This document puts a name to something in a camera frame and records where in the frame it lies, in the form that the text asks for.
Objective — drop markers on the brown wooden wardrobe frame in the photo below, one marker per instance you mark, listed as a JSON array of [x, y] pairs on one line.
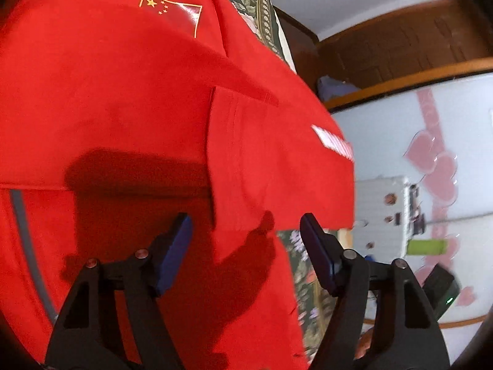
[[385, 46]]

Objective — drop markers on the green floral blanket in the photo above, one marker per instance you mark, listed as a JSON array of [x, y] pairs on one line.
[[250, 4]]

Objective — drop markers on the red shirt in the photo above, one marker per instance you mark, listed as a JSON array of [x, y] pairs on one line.
[[115, 104]]

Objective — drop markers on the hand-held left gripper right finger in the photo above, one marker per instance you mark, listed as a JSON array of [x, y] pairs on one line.
[[317, 250]]

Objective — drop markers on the blue cloth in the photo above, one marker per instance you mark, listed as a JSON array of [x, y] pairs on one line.
[[335, 86]]

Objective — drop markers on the green rectangular object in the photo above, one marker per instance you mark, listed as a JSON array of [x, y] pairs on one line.
[[427, 246]]

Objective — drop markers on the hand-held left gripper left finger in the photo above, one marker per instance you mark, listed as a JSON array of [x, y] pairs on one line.
[[175, 252]]

